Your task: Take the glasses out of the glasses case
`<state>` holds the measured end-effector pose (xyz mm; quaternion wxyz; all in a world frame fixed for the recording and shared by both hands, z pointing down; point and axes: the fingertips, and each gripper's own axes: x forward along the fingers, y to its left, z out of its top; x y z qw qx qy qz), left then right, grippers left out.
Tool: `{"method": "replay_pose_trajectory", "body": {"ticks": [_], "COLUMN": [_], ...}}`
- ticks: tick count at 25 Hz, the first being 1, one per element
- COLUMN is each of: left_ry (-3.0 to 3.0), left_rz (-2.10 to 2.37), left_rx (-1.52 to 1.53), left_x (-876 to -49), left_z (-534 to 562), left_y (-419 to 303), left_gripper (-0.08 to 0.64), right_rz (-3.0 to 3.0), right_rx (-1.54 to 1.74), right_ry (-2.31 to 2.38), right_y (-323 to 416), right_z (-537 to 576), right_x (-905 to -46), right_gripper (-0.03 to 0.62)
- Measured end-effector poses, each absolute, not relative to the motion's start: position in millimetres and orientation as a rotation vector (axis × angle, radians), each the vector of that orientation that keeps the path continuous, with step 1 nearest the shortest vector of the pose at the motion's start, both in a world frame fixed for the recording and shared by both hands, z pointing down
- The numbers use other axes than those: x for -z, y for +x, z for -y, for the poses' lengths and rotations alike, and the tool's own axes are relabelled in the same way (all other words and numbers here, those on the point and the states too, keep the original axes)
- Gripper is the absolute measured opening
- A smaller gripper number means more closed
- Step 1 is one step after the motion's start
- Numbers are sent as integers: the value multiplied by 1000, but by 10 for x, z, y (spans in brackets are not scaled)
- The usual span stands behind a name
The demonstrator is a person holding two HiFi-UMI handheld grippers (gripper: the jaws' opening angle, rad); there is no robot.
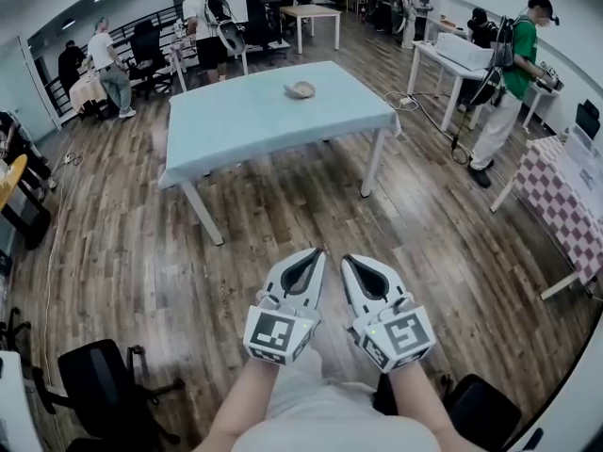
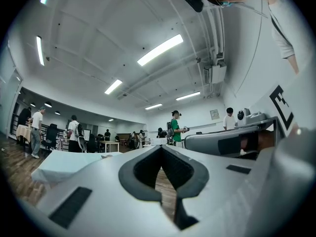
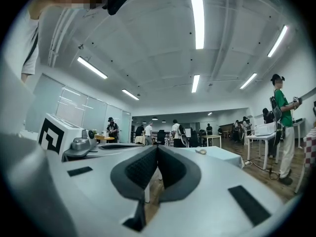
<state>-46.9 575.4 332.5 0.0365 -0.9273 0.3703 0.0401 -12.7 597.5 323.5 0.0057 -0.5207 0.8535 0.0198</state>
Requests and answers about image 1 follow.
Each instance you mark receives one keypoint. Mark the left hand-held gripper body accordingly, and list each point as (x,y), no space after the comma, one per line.
(271,332)

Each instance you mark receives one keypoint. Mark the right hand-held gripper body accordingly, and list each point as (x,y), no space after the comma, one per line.
(400,334)

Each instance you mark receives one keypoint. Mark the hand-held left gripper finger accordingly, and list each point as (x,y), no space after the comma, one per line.
(316,290)
(273,280)

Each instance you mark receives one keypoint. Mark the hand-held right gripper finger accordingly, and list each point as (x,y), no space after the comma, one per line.
(351,290)
(388,278)

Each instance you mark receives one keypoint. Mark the person's right forearm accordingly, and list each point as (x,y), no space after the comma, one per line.
(424,403)

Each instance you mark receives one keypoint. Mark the person's left forearm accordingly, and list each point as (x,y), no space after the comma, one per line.
(235,403)

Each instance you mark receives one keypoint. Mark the person's white shirt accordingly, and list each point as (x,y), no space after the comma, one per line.
(325,417)

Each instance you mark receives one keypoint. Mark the black office chair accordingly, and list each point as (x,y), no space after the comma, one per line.
(99,389)
(588,118)
(490,408)
(259,21)
(146,52)

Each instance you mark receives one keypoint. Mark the light blue floral tablecloth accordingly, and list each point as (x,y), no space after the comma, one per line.
(264,120)

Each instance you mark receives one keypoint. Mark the white power strip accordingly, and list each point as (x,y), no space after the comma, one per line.
(406,103)

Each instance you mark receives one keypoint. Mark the pink checkered tablecloth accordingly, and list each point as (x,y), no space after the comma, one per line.
(560,205)

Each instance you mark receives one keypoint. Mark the white table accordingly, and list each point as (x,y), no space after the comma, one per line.
(537,94)
(447,71)
(181,57)

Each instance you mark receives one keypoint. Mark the cream tablecloth table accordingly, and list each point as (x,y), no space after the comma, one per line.
(87,90)

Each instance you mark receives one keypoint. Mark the white desk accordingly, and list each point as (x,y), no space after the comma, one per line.
(14,408)

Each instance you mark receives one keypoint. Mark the wooden table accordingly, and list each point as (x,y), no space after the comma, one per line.
(311,11)

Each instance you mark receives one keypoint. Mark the whiteboard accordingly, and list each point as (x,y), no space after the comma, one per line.
(238,7)

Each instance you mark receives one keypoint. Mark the yellow round table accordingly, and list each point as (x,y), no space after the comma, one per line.
(11,177)

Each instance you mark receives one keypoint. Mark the black railing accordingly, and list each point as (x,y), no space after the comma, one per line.
(52,92)

